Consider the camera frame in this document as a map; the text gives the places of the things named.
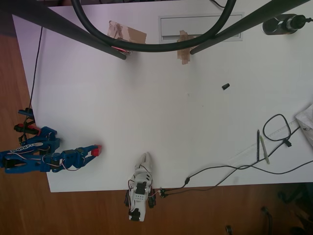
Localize crumpled white paper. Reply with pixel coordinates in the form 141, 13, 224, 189
295, 104, 313, 146

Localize green pen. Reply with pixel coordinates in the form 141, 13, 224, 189
259, 135, 270, 165

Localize small red object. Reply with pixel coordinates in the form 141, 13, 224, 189
111, 46, 132, 55

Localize thick black hose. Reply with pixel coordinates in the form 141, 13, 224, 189
71, 0, 237, 53

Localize black chair base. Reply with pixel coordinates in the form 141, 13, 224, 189
277, 182, 313, 235

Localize red and black clamp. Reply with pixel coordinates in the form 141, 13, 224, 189
14, 123, 41, 136

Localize small red cube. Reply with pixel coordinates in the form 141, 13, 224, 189
90, 144, 102, 157

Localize wide brown tape piece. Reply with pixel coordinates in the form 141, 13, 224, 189
107, 20, 148, 45

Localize small wire connector board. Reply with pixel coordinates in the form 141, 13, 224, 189
158, 187, 172, 199

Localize blue table clamp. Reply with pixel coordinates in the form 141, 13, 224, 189
18, 107, 35, 118

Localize black table clamp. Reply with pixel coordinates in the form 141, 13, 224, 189
147, 188, 157, 209

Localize black chair leg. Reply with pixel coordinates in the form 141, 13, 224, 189
260, 207, 273, 235

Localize black cable with inline plug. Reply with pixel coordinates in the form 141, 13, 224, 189
166, 160, 313, 194

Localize narrow brown tape piece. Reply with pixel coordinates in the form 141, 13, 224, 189
176, 30, 199, 66

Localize grey desk cable hatch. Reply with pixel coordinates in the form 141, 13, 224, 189
158, 15, 245, 44

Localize black tripod leg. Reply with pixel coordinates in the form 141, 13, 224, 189
0, 0, 127, 61
189, 0, 313, 55

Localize looped black cable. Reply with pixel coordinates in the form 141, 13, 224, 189
161, 114, 301, 196

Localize black round desk device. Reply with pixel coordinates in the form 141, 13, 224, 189
261, 14, 313, 36

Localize transparent ruler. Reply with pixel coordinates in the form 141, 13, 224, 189
228, 119, 300, 167

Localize black pen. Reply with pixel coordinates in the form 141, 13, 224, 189
256, 129, 261, 162

